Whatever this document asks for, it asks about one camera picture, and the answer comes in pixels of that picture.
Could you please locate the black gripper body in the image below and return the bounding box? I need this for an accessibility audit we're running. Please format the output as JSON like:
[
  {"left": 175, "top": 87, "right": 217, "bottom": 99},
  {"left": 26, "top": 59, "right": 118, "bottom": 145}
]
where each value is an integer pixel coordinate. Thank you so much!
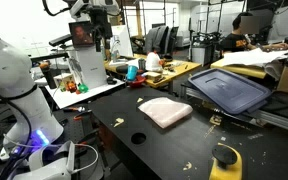
[{"left": 89, "top": 7, "right": 114, "bottom": 40}]

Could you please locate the yellow clamp with black knob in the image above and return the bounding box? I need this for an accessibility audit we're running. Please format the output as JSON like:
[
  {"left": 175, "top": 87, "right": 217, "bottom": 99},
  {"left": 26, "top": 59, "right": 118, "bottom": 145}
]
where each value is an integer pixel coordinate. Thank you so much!
[{"left": 208, "top": 142, "right": 244, "bottom": 180}]

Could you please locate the small tan box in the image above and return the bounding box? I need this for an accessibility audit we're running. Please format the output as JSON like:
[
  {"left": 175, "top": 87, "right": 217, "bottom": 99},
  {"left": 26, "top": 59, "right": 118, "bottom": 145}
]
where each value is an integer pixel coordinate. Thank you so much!
[{"left": 145, "top": 71, "right": 166, "bottom": 84}]

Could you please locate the grey equipment cart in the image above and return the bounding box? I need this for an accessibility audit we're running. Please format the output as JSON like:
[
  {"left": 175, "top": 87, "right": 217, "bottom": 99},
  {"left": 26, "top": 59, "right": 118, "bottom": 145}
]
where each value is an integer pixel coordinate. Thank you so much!
[{"left": 188, "top": 31, "right": 224, "bottom": 67}]

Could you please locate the blue plastic bin lid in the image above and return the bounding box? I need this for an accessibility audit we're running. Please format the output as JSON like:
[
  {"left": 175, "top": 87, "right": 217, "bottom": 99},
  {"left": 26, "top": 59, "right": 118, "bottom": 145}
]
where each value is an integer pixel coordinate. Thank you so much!
[{"left": 187, "top": 67, "right": 273, "bottom": 115}]

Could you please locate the wooden desk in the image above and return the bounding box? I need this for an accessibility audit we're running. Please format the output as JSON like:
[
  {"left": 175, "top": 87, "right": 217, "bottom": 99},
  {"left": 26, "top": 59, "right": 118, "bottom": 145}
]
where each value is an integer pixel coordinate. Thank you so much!
[{"left": 103, "top": 52, "right": 202, "bottom": 89}]

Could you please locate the small black device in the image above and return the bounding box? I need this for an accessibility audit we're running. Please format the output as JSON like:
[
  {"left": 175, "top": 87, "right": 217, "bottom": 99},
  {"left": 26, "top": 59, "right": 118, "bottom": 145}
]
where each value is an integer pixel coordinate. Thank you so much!
[{"left": 106, "top": 76, "right": 119, "bottom": 86}]

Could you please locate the small green toy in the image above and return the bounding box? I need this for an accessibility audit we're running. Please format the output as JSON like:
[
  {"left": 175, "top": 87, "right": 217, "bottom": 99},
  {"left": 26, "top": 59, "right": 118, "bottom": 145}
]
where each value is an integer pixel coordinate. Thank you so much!
[{"left": 77, "top": 82, "right": 90, "bottom": 95}]

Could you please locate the yellow wooden board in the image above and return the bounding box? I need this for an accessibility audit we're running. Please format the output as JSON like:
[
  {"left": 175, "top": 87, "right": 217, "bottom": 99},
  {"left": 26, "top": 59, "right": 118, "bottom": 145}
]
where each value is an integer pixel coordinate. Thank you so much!
[{"left": 210, "top": 58, "right": 269, "bottom": 80}]

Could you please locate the white stand with small screen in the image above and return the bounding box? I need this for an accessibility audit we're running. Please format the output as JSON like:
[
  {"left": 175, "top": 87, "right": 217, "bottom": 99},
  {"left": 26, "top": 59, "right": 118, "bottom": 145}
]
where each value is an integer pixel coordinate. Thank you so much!
[{"left": 66, "top": 21, "right": 109, "bottom": 91}]

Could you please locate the white VR headset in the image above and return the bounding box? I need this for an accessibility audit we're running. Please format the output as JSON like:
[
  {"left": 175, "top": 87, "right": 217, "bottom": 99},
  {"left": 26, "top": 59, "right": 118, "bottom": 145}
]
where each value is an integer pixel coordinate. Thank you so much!
[{"left": 13, "top": 139, "right": 85, "bottom": 180}]

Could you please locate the person in black shirt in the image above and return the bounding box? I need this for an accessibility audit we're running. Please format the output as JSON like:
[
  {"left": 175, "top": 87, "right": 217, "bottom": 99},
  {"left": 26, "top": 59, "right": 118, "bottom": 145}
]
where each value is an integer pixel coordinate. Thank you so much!
[{"left": 219, "top": 12, "right": 288, "bottom": 55}]

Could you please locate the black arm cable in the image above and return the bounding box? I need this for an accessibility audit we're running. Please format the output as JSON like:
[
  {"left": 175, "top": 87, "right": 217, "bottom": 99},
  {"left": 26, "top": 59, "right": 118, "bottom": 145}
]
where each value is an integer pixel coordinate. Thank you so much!
[{"left": 41, "top": 0, "right": 69, "bottom": 18}]

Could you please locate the black bar camera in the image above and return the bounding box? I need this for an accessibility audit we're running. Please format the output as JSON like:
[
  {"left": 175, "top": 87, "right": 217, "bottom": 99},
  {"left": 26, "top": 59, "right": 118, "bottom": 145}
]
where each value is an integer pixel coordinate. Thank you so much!
[{"left": 48, "top": 33, "right": 74, "bottom": 48}]

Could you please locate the aluminium frame table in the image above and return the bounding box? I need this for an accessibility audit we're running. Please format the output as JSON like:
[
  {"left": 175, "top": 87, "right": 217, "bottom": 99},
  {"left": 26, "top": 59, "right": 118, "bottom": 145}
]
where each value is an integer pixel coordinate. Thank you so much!
[{"left": 179, "top": 80, "right": 288, "bottom": 136}]

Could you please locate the red plastic bowl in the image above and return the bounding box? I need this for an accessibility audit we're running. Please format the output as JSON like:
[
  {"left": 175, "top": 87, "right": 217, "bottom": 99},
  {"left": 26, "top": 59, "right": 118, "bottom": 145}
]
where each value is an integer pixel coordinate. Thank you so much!
[{"left": 128, "top": 75, "right": 148, "bottom": 89}]

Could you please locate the white bubble wrap sheet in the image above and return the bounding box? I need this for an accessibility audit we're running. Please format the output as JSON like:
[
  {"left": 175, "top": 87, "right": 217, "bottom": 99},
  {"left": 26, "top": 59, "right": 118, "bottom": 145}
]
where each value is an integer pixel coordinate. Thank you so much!
[{"left": 137, "top": 96, "right": 194, "bottom": 130}]

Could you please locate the stack of white papers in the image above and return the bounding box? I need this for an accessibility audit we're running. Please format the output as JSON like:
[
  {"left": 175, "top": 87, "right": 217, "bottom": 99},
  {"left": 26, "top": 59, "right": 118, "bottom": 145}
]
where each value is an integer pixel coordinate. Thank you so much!
[{"left": 221, "top": 47, "right": 288, "bottom": 67}]

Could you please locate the black office chair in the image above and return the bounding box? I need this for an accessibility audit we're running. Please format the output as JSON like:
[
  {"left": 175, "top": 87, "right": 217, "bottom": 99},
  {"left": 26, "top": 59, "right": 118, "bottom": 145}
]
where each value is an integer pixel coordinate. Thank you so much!
[{"left": 143, "top": 25, "right": 180, "bottom": 57}]

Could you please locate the teal plastic cup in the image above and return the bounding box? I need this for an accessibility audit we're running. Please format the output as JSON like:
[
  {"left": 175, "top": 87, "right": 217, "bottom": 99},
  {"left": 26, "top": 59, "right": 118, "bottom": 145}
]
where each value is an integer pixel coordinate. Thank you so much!
[{"left": 125, "top": 64, "right": 139, "bottom": 82}]

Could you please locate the white headset cable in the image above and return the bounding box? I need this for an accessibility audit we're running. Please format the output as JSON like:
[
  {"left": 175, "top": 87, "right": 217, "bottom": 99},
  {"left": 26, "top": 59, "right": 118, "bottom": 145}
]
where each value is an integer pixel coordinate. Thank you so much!
[{"left": 71, "top": 142, "right": 100, "bottom": 175}]

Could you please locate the white monitor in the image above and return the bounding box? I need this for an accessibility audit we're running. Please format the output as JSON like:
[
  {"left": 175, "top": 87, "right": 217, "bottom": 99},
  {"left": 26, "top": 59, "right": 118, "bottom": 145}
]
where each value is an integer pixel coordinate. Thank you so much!
[{"left": 110, "top": 24, "right": 135, "bottom": 60}]

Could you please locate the colourful toy box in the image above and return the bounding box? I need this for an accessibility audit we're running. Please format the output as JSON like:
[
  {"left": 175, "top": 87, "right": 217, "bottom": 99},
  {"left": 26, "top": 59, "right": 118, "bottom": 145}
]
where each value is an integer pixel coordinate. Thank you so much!
[{"left": 53, "top": 73, "right": 75, "bottom": 90}]

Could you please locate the white plush with orange ears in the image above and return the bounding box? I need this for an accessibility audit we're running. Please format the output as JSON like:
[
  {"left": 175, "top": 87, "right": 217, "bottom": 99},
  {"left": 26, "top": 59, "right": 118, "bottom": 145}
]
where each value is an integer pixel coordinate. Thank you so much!
[{"left": 145, "top": 51, "right": 165, "bottom": 73}]

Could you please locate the small orange toy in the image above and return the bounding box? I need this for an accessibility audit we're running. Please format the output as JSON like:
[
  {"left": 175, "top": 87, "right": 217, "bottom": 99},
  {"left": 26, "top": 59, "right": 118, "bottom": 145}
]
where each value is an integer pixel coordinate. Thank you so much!
[{"left": 66, "top": 81, "right": 78, "bottom": 94}]

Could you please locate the black bottle with orange cap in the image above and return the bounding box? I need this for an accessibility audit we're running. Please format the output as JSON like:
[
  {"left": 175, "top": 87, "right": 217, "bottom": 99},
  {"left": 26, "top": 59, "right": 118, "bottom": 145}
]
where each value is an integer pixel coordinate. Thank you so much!
[{"left": 39, "top": 61, "right": 58, "bottom": 90}]

